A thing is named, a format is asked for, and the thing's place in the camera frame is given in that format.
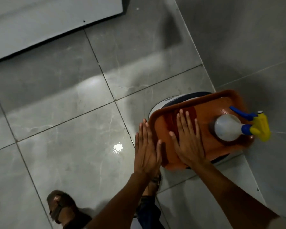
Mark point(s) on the white door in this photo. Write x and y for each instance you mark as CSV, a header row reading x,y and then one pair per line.
x,y
38,21

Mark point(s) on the orange plastic tray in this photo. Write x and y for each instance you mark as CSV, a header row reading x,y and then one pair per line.
x,y
205,112

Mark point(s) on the person's right hand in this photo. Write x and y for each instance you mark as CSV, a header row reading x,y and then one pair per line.
x,y
189,147

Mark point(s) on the person's left thumb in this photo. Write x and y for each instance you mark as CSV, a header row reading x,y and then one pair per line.
x,y
159,150

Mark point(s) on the person's right middle finger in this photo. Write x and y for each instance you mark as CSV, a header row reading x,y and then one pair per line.
x,y
184,121

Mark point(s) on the person's right little finger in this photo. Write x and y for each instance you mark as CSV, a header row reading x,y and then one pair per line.
x,y
197,129

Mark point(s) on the person's left hand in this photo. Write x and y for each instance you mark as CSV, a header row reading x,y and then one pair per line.
x,y
146,157

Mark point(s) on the person's left forearm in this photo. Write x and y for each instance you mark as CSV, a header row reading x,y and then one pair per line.
x,y
123,200

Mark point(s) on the dark blue trousers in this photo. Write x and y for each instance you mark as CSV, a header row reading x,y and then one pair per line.
x,y
147,214

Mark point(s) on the dark brown sandal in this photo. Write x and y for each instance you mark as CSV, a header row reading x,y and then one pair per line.
x,y
59,202
156,180

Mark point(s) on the person's left little finger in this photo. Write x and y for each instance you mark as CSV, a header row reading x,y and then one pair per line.
x,y
136,141

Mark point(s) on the white and navy bucket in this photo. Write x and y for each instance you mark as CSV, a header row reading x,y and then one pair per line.
x,y
166,103

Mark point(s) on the person's left middle finger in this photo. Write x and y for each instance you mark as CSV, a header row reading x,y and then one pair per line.
x,y
144,131

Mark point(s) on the person's right forearm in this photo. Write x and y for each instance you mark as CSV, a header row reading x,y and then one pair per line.
x,y
228,195

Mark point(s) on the person's right thumb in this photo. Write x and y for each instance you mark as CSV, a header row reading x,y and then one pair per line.
x,y
175,140

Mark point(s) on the white spray bottle yellow nozzle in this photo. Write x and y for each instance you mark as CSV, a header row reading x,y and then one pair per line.
x,y
228,127

